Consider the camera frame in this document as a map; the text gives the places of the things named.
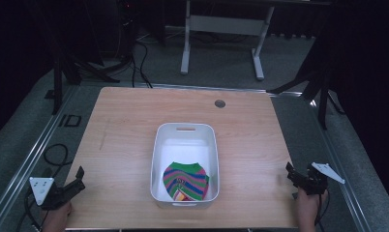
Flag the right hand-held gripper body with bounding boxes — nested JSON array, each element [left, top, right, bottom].
[[297, 161, 346, 196]]

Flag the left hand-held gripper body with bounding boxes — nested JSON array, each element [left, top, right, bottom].
[[28, 176, 76, 212]]

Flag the white plastic bin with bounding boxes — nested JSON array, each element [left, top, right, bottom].
[[149, 122, 221, 208]]

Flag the striped colourful sock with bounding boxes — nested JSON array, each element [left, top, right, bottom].
[[162, 161, 211, 202]]

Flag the person's left hand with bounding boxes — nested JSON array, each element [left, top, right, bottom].
[[41, 201, 73, 232]]

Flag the person's right hand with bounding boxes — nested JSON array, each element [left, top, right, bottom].
[[295, 187, 329, 232]]

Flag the black tripod stand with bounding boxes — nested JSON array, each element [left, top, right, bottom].
[[44, 0, 121, 116], [267, 0, 346, 131]]

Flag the aluminium floor rail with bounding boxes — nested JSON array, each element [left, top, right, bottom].
[[0, 84, 80, 232], [307, 96, 374, 232]]

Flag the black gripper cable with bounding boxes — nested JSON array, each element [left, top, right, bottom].
[[314, 191, 331, 232], [22, 189, 44, 231]]

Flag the black cable loop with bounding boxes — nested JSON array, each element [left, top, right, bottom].
[[43, 143, 74, 168]]

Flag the black floor cable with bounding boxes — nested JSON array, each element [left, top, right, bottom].
[[130, 38, 154, 89]]

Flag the white metal desk frame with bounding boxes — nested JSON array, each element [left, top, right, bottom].
[[180, 0, 276, 81]]

